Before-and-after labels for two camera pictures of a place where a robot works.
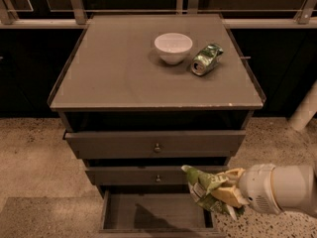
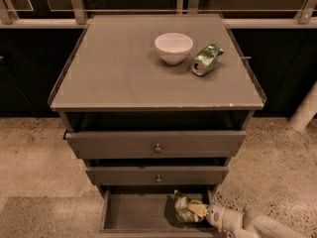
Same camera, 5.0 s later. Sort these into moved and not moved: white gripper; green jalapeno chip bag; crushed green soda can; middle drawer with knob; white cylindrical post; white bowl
Moved: green jalapeno chip bag; white gripper
Not moved: white cylindrical post; white bowl; crushed green soda can; middle drawer with knob
